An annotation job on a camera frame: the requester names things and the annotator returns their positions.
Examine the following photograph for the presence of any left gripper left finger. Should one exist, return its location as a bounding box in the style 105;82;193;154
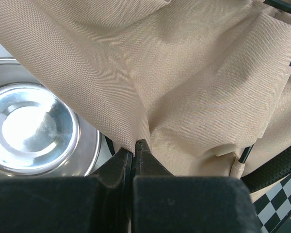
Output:
0;149;132;233

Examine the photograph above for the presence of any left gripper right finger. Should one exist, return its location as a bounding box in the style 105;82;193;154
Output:
132;140;260;233

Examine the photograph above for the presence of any beige fabric pet tent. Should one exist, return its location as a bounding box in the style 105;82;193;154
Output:
0;0;291;177

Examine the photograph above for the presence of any steel pet bowl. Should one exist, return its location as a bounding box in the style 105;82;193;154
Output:
0;58;101;179

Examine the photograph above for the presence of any black white chessboard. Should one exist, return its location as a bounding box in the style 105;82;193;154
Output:
254;174;291;233

